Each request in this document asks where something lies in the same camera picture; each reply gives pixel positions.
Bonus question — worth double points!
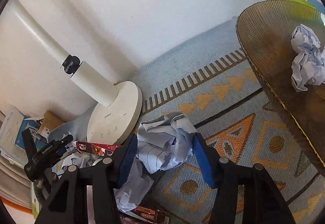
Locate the row of upright books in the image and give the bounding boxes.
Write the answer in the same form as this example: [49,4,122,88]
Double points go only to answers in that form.
[0,105,49,161]

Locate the tan wooden pen holder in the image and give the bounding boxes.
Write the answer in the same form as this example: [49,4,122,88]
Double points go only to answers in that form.
[38,110,64,137]

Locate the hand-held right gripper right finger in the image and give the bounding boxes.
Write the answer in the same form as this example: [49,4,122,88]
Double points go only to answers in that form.
[192,133,296,224]

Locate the stack of flat books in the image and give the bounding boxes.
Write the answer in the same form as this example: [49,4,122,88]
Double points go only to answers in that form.
[0,148,38,205]

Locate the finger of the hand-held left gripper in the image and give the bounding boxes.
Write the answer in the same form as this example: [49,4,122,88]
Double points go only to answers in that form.
[54,135,74,156]
[22,129,38,163]

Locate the dark red snack wrapper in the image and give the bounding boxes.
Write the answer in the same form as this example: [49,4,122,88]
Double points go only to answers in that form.
[72,141,122,156]

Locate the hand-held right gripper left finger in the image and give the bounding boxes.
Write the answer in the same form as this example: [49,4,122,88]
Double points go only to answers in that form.
[34,134,139,224]

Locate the brown ribbed bowl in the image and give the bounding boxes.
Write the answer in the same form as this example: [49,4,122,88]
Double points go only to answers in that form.
[236,0,325,167]

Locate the light blue paper ball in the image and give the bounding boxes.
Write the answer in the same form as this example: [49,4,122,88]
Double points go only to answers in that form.
[290,24,325,92]
[136,112,198,174]
[114,158,154,212]

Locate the blue patterned woven mat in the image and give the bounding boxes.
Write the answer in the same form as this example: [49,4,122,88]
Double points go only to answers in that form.
[48,17,325,224]

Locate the white desk lamp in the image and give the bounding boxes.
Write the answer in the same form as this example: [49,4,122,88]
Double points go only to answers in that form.
[4,0,143,145]

